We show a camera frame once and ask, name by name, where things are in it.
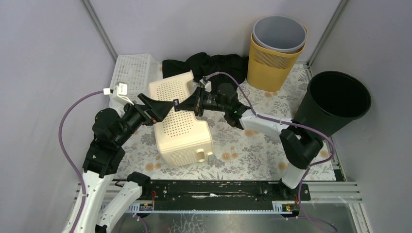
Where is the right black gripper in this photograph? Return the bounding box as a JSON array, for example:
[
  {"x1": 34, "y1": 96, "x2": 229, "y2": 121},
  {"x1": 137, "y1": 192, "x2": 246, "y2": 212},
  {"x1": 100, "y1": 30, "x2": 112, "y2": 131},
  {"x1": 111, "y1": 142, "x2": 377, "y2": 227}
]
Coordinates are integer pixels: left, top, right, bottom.
[{"x1": 175, "y1": 86, "x2": 228, "y2": 117}]

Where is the cream plastic basket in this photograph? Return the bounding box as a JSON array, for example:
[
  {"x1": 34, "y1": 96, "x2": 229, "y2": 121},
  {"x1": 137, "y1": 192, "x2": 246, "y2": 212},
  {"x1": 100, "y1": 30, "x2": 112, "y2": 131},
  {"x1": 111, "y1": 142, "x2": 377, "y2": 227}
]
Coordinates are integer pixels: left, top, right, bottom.
[{"x1": 148, "y1": 71, "x2": 214, "y2": 167}]

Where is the white perforated plastic basket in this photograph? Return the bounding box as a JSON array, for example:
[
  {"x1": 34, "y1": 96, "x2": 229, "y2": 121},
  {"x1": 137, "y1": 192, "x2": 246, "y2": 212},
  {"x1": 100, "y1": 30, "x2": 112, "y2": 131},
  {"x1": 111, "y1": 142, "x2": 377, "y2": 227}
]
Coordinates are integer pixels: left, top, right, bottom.
[{"x1": 110, "y1": 53, "x2": 162, "y2": 104}]

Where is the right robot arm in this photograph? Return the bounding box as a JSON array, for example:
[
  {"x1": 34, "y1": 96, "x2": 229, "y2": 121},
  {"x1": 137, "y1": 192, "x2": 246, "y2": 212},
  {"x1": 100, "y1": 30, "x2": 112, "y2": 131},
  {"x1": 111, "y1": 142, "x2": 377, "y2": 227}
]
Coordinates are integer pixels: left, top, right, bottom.
[{"x1": 173, "y1": 83, "x2": 324, "y2": 200}]

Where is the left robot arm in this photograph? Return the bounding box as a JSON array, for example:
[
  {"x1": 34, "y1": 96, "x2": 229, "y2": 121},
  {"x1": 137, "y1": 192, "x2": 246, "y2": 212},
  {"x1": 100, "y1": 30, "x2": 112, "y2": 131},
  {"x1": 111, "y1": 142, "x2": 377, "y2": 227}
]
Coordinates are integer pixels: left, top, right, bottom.
[{"x1": 58, "y1": 94, "x2": 174, "y2": 233}]

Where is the black cloth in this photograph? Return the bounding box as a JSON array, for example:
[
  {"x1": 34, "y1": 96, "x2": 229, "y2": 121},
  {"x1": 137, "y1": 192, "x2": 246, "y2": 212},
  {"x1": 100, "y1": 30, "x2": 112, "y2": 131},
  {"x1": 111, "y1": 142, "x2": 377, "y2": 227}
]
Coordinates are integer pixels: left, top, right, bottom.
[{"x1": 162, "y1": 52, "x2": 249, "y2": 84}]

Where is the floral tablecloth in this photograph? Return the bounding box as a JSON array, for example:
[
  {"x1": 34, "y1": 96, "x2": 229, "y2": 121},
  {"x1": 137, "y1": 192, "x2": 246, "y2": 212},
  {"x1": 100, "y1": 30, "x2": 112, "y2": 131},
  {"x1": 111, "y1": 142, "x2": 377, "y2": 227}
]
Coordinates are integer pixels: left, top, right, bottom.
[{"x1": 96, "y1": 64, "x2": 337, "y2": 182}]

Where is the yellow wastebasket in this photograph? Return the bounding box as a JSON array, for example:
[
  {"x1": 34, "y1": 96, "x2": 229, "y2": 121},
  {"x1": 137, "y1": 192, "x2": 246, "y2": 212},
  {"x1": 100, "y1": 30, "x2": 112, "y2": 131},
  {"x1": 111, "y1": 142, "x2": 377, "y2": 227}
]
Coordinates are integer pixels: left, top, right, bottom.
[{"x1": 247, "y1": 35, "x2": 306, "y2": 92}]

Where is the grey plastic bin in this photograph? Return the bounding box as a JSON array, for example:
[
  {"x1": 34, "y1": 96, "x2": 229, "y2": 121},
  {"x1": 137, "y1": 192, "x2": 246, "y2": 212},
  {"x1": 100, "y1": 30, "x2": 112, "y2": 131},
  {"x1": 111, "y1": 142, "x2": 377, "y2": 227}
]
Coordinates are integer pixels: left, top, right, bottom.
[{"x1": 252, "y1": 16, "x2": 308, "y2": 54}]

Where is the black round bucket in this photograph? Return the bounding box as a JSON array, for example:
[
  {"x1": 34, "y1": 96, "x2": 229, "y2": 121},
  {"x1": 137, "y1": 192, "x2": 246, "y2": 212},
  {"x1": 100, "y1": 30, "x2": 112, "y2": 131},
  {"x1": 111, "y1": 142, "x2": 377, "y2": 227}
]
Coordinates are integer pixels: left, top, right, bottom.
[{"x1": 293, "y1": 71, "x2": 372, "y2": 137}]

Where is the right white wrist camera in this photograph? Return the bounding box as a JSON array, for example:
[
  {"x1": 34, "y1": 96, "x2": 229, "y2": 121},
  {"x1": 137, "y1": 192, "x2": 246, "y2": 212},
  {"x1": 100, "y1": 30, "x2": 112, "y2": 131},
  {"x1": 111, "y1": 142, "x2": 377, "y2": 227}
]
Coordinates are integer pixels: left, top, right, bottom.
[{"x1": 199, "y1": 77, "x2": 212, "y2": 92}]

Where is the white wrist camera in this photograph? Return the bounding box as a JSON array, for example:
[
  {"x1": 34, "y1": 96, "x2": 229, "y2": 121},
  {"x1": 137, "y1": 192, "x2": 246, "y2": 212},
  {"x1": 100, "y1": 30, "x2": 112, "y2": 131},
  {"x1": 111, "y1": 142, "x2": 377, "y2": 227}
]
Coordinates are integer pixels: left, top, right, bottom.
[
  {"x1": 199, "y1": 77, "x2": 212, "y2": 92},
  {"x1": 103, "y1": 82, "x2": 134, "y2": 106}
]

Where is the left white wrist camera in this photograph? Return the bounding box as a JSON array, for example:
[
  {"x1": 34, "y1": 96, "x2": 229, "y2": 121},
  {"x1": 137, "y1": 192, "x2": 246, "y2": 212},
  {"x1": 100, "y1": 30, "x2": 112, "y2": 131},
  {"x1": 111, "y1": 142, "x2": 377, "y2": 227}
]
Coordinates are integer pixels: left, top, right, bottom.
[{"x1": 103, "y1": 82, "x2": 134, "y2": 106}]

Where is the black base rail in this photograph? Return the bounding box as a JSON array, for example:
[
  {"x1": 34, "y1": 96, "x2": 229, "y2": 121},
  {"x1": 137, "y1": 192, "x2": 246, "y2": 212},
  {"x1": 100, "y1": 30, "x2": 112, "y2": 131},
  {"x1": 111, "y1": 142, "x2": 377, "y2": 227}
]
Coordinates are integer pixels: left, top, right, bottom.
[{"x1": 139, "y1": 180, "x2": 311, "y2": 211}]

